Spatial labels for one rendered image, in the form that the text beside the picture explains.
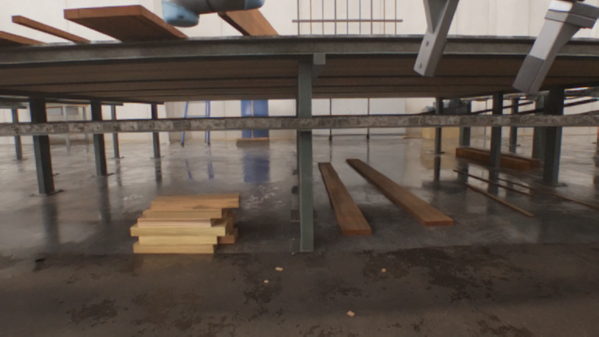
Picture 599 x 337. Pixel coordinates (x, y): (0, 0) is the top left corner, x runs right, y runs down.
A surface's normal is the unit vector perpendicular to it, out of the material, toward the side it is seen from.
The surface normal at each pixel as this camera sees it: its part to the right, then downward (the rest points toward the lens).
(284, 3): 0.00, 0.10
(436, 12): 0.07, 0.50
